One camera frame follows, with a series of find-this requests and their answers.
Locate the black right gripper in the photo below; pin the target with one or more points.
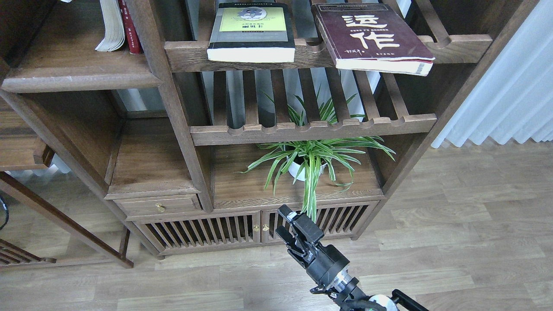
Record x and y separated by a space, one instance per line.
324 264

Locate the red upright book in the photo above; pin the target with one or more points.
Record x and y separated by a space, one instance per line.
133 41

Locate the green spider plant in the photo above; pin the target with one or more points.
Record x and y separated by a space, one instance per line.
339 150

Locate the brass drawer knob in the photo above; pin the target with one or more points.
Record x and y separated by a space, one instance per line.
160 207

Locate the white sheer curtain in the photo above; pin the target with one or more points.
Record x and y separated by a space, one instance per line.
514 99

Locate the wooden side furniture frame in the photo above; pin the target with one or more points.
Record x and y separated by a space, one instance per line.
22 149

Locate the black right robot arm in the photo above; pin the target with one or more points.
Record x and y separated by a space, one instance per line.
352 298

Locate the maroon book with white characters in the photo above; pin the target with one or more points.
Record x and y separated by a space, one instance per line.
372 37

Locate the cream-paged upright book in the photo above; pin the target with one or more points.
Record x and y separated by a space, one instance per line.
114 30

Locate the white plant pot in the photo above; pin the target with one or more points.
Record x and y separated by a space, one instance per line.
300 174

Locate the yellow and black book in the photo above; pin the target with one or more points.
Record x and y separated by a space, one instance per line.
252 33

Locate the dark wooden bookshelf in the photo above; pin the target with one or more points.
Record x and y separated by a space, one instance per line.
170 126

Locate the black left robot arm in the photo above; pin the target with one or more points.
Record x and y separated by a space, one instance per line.
4 213

